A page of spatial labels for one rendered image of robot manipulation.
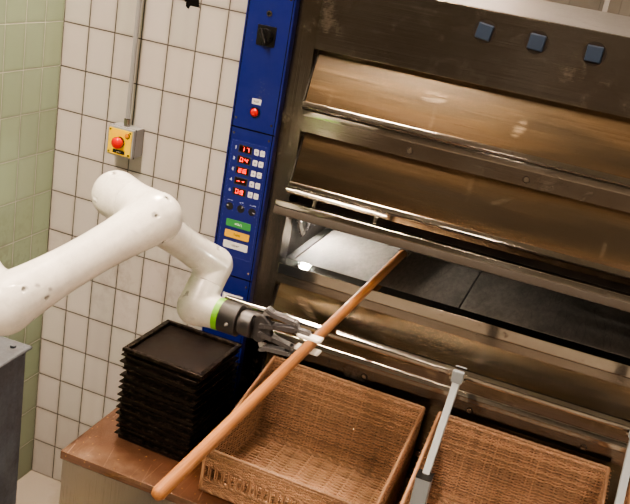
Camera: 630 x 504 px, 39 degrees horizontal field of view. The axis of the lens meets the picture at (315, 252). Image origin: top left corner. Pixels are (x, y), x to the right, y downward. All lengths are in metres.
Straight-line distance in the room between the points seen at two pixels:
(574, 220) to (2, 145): 1.81
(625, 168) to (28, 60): 1.88
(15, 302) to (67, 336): 1.58
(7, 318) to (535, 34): 1.60
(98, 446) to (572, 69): 1.85
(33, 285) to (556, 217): 1.52
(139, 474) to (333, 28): 1.49
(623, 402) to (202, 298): 1.32
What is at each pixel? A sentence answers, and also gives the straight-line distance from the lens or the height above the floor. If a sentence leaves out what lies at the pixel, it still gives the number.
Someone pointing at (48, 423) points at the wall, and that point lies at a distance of 3.72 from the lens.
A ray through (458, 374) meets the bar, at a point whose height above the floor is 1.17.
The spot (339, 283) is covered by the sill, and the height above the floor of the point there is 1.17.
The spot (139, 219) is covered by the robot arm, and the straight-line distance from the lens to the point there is 2.04.
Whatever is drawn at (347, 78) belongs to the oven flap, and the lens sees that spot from 2.77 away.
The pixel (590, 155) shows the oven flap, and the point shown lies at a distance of 2.64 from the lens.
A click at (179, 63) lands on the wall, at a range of 2.98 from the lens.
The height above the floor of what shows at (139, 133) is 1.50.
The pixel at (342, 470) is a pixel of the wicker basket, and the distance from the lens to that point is 3.01.
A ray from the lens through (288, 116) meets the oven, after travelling 2.84.
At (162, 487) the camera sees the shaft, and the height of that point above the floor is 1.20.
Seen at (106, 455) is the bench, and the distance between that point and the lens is 2.94.
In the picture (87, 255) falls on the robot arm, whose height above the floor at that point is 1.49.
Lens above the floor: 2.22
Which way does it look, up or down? 20 degrees down
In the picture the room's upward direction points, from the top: 10 degrees clockwise
